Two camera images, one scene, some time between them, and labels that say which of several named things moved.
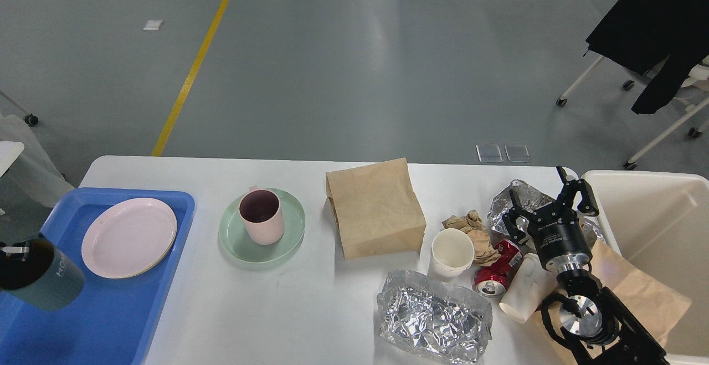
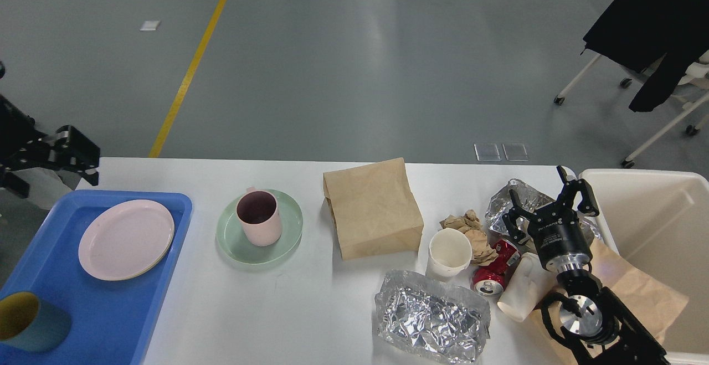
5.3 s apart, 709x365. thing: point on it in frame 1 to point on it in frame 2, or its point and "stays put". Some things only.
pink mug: x=261 y=211 stays put
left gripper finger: x=19 y=252 to x=67 y=150
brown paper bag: x=375 y=209 stays put
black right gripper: x=560 y=242 stays put
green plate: x=235 y=243 stays put
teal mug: x=46 y=280 to x=29 y=323
